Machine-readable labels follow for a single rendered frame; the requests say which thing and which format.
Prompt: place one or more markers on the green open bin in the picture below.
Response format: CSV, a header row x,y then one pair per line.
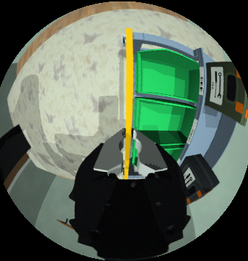
x,y
173,150
167,73
166,122

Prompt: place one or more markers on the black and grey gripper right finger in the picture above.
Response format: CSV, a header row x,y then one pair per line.
x,y
152,158

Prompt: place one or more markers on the yellow bar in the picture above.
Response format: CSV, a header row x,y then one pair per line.
x,y
129,96

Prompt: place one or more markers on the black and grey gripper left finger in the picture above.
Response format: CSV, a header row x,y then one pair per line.
x,y
105,159

